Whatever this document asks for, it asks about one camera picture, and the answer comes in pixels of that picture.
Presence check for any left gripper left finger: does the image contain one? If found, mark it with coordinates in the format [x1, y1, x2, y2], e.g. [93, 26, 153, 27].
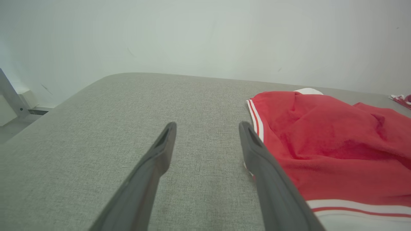
[89, 122, 177, 231]

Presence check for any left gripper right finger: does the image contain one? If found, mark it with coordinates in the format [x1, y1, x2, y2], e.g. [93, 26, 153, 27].
[239, 121, 325, 231]

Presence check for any red Bulls basketball jersey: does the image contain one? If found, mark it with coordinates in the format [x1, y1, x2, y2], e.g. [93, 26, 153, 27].
[243, 88, 411, 231]

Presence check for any red basketball shorts white band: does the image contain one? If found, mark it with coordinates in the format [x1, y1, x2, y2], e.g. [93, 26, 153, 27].
[389, 94, 411, 110]

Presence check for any grey fabric sofa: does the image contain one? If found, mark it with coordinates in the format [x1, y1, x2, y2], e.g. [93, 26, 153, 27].
[0, 72, 411, 231]

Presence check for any grey metal stand leg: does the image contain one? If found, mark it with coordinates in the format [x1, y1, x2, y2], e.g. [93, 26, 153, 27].
[0, 69, 30, 118]

